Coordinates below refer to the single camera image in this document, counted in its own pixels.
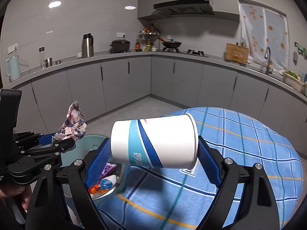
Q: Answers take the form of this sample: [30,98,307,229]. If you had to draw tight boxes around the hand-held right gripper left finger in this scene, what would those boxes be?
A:
[25,139,113,230]

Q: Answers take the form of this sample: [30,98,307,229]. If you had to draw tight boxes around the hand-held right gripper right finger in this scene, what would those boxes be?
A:
[197,136,281,230]

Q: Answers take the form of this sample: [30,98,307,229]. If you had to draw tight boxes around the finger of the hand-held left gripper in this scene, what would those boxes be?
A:
[13,131,58,149]
[20,138,77,160]

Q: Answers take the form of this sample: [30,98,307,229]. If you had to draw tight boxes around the purple foil wrapper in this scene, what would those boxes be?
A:
[102,162,118,179]

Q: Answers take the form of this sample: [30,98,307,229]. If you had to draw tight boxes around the teal metal bucket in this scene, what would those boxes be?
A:
[59,134,125,200]

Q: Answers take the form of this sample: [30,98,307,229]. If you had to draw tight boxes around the plaid wrapper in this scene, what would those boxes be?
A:
[52,101,87,142]

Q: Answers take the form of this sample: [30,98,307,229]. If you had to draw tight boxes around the white blue-striped paper cup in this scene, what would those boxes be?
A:
[111,113,199,169]

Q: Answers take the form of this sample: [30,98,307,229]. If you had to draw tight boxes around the person's left hand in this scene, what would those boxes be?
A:
[0,184,33,212]

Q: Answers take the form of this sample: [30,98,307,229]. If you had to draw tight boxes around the blue plaid tablecloth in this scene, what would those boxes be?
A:
[97,106,305,230]

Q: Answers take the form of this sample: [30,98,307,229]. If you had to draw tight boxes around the light blue electric kettle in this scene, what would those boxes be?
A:
[5,56,29,82]

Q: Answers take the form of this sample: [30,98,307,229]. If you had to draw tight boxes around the tall clear glass jar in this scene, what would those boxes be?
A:
[38,47,46,69]

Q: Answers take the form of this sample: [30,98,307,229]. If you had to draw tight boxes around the grey kitchen base cabinets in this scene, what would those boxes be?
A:
[0,54,307,154]

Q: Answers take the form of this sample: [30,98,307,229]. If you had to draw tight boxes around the stainless steel thermos jug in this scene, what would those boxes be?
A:
[82,33,94,58]

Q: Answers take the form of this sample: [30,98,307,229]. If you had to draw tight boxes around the black gas stove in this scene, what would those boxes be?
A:
[162,48,209,57]

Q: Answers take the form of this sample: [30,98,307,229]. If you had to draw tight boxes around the wooden knife block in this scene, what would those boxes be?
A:
[224,43,250,65]

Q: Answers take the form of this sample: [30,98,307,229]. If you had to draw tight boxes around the cream basin with green vegetables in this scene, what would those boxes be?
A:
[282,70,304,93]

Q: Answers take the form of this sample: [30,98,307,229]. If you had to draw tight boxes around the dark rice cooker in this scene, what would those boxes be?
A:
[110,39,131,53]

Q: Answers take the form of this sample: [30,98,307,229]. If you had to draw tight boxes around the black wok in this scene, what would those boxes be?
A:
[158,36,182,49]

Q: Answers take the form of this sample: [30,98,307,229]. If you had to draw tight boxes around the dark metal faucet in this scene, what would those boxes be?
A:
[264,47,274,75]

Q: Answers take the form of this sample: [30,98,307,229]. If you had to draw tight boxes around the corner spice rack with bottles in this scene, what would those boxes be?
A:
[139,23,160,52]

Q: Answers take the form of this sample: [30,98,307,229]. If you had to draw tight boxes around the hanging kitchen towels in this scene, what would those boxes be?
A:
[295,42,307,60]

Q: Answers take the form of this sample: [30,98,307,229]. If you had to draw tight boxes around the white orange-print curtain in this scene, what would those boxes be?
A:
[238,0,289,71]

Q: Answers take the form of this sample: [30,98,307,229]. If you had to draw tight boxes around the black range hood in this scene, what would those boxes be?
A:
[153,0,214,17]

